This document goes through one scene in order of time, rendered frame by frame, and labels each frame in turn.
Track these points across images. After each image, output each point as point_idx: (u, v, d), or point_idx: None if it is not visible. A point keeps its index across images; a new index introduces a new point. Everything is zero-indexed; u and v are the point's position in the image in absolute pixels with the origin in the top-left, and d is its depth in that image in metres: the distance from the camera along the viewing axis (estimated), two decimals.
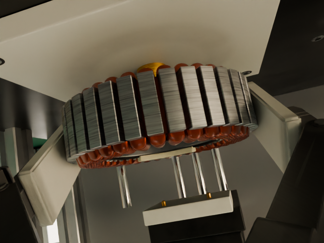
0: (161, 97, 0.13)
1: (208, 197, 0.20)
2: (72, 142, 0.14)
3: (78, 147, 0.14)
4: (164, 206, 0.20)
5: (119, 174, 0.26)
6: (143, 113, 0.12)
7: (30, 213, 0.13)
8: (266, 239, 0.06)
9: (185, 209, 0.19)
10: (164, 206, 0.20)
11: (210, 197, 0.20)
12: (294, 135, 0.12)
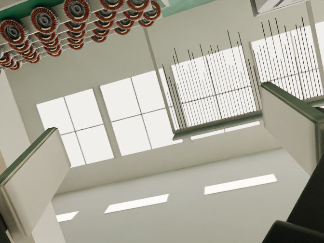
0: None
1: None
2: None
3: None
4: None
5: None
6: None
7: None
8: None
9: None
10: None
11: None
12: None
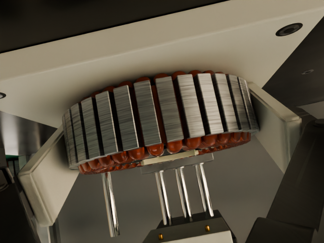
0: None
1: (207, 230, 0.20)
2: None
3: None
4: (161, 239, 0.20)
5: (107, 200, 0.25)
6: None
7: (29, 214, 0.13)
8: (266, 239, 0.06)
9: None
10: (161, 239, 0.20)
11: (209, 231, 0.19)
12: (295, 135, 0.12)
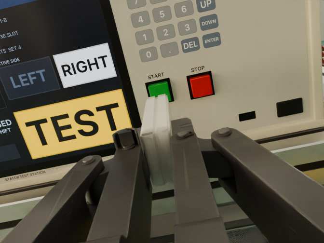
0: None
1: None
2: None
3: None
4: None
5: None
6: None
7: (149, 172, 0.14)
8: (191, 241, 0.07)
9: None
10: None
11: None
12: (166, 145, 0.14)
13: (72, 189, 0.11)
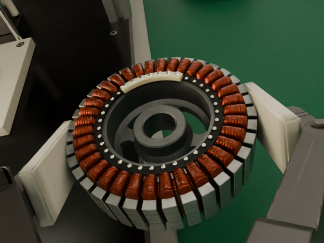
0: None
1: None
2: None
3: None
4: None
5: None
6: None
7: (30, 213, 0.13)
8: (266, 239, 0.06)
9: None
10: None
11: None
12: (294, 135, 0.12)
13: None
